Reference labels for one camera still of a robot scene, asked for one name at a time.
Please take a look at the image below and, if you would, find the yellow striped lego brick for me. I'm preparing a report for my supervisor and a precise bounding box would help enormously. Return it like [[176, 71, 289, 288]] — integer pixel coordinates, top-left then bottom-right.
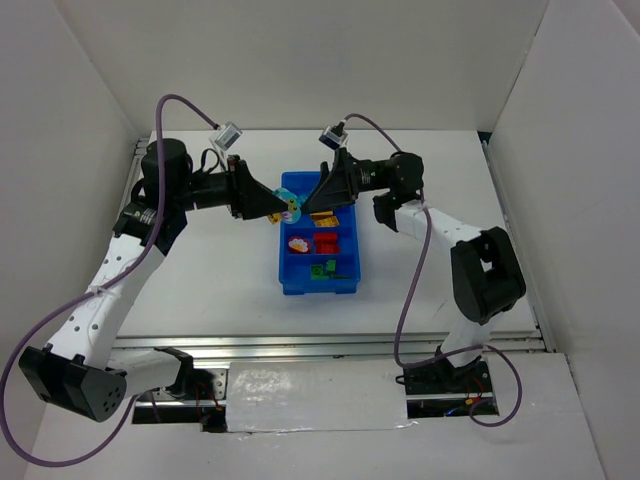
[[310, 211, 340, 228]]

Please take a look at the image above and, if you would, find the teal printed lego block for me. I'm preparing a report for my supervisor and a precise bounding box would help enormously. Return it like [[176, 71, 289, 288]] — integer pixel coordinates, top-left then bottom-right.
[[274, 188, 308, 224]]

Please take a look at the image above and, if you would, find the red sloped lego piece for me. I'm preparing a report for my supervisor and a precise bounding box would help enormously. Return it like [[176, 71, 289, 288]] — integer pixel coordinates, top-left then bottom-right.
[[315, 242, 340, 255]]

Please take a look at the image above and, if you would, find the red flower lego brick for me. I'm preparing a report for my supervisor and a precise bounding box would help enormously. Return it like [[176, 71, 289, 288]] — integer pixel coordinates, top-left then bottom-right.
[[287, 236, 312, 254]]

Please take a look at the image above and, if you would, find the small green lego brick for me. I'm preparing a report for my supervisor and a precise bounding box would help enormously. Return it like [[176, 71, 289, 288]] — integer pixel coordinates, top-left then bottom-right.
[[310, 264, 328, 280]]

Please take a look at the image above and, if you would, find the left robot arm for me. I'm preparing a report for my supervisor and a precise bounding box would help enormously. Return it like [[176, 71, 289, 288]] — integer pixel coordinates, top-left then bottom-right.
[[18, 138, 288, 422]]

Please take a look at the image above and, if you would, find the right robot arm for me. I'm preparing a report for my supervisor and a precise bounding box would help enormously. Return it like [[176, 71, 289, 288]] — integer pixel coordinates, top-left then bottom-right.
[[301, 147, 526, 382]]

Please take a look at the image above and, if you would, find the blue divided plastic tray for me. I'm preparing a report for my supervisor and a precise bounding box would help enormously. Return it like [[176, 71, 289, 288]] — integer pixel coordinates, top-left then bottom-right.
[[277, 170, 363, 297]]

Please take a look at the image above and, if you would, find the white foil cover panel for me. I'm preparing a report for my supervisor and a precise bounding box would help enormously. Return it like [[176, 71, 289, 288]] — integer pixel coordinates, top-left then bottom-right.
[[226, 360, 410, 433]]

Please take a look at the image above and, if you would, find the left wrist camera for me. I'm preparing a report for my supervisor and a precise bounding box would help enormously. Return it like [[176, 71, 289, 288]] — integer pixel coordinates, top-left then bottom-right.
[[210, 122, 243, 152]]

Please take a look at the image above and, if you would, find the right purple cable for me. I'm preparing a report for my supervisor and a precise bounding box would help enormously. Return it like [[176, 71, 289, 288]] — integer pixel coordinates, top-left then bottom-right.
[[342, 112, 524, 427]]

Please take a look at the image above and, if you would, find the purple cable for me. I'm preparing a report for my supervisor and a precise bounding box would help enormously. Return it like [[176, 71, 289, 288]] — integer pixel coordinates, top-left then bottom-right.
[[342, 112, 524, 427], [0, 93, 224, 469]]

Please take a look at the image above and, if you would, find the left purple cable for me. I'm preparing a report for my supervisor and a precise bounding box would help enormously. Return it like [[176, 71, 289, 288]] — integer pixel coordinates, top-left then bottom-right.
[[0, 93, 224, 469]]

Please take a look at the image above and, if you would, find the aluminium frame rail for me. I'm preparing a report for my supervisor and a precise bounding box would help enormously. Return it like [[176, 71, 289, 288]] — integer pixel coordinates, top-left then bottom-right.
[[114, 330, 546, 362]]

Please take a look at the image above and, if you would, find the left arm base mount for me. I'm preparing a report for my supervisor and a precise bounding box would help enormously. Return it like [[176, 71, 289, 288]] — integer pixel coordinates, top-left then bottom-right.
[[132, 368, 229, 433]]

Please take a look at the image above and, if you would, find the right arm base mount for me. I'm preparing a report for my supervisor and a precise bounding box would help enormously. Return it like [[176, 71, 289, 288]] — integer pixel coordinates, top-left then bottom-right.
[[395, 357, 498, 419]]

